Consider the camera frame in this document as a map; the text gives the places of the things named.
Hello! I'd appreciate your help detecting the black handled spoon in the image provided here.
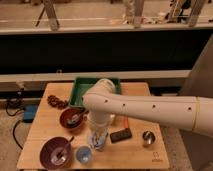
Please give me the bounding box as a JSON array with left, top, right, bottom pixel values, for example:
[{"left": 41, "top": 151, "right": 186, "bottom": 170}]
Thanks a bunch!
[{"left": 67, "top": 110, "right": 88, "bottom": 125}]

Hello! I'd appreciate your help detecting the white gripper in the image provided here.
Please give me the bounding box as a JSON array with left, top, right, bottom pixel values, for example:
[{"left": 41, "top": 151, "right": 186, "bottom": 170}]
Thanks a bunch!
[{"left": 87, "top": 122, "right": 110, "bottom": 148}]

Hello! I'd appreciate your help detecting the dark red bowl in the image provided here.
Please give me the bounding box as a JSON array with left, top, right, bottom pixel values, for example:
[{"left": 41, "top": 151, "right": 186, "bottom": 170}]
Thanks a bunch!
[{"left": 59, "top": 108, "right": 84, "bottom": 130}]

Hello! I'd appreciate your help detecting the green plastic tray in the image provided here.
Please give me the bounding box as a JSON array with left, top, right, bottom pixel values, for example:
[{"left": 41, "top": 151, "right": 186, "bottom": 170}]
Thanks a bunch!
[{"left": 68, "top": 76, "right": 122, "bottom": 108}]

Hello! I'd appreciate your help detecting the blue power box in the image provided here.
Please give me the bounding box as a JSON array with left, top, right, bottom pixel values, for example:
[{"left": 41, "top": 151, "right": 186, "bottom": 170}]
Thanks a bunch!
[{"left": 23, "top": 105, "right": 38, "bottom": 123}]

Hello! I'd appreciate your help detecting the orange carrot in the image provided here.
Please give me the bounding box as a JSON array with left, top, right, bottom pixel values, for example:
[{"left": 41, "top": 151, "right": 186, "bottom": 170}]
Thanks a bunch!
[{"left": 123, "top": 116, "right": 129, "bottom": 128}]

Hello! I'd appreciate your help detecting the blue plastic cup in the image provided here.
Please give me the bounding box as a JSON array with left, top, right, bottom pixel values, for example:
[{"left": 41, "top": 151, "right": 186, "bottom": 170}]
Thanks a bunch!
[{"left": 76, "top": 146, "right": 92, "bottom": 164}]

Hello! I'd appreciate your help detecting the brown grape bunch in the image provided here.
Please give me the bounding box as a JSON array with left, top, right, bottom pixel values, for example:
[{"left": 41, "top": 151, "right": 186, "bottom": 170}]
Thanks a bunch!
[{"left": 47, "top": 95, "right": 68, "bottom": 109}]

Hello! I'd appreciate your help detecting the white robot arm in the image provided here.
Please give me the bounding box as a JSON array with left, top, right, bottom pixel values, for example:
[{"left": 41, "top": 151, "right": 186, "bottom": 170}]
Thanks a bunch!
[{"left": 83, "top": 79, "right": 213, "bottom": 148}]

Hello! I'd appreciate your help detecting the small metal cup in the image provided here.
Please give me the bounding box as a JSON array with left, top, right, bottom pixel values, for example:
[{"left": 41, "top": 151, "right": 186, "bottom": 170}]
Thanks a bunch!
[{"left": 142, "top": 131, "right": 156, "bottom": 147}]

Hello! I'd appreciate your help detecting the light blue small towel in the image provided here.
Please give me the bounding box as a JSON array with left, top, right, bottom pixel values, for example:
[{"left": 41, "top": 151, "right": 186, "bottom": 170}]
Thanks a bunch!
[{"left": 87, "top": 133, "right": 107, "bottom": 150}]

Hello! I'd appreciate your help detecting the black cable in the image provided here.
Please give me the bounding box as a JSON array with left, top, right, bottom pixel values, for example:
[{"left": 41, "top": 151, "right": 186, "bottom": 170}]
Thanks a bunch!
[{"left": 5, "top": 96, "right": 26, "bottom": 150}]

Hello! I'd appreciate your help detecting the black rectangular block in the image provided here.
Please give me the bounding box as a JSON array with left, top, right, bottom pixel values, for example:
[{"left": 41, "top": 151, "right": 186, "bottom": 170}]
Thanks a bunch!
[{"left": 110, "top": 128, "right": 132, "bottom": 143}]

